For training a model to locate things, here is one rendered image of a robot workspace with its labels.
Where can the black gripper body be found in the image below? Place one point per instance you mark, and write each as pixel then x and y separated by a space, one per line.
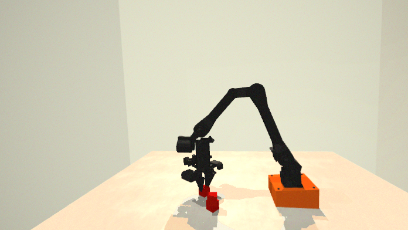
pixel 203 164

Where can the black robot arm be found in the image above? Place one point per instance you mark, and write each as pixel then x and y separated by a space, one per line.
pixel 290 174

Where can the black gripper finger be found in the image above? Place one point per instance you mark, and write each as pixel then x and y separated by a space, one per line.
pixel 200 183
pixel 209 177

